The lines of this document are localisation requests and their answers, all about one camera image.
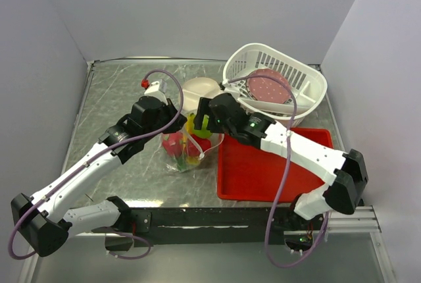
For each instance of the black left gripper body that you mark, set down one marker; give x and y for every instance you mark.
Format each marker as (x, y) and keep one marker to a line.
(166, 114)

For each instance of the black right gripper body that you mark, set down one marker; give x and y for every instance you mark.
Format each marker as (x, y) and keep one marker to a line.
(220, 127)

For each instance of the green apple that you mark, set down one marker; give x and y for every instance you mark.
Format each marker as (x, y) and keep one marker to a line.
(203, 132)

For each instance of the pink dragon fruit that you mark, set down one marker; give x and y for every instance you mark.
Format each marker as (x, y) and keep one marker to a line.
(173, 144)

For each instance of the red bell pepper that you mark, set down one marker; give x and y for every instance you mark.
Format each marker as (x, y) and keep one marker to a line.
(204, 144)

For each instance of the clear dotted zip top bag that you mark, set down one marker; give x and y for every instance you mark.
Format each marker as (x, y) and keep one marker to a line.
(177, 164)

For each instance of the yellow banana bunch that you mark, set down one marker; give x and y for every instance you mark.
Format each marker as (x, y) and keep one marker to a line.
(187, 131)

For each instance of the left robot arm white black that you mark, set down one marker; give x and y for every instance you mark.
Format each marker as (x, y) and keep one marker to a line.
(46, 220)

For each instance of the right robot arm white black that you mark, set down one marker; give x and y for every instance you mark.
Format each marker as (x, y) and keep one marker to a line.
(344, 175)

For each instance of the beige divided plate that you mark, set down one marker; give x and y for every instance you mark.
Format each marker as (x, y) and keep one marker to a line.
(196, 88)

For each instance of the pink dotted plate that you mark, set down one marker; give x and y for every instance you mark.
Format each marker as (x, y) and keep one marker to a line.
(263, 89)

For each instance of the red plastic tray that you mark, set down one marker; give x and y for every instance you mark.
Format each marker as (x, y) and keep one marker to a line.
(249, 174)

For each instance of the white plastic basket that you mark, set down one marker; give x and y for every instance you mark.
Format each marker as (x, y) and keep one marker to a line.
(308, 86)

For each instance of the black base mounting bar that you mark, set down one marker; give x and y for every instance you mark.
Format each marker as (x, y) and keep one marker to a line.
(196, 225)

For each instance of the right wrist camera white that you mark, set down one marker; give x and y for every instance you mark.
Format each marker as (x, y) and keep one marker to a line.
(228, 88)

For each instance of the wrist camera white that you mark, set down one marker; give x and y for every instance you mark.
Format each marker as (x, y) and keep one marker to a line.
(228, 88)
(156, 88)

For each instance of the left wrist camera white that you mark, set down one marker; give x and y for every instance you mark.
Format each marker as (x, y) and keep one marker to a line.
(156, 88)

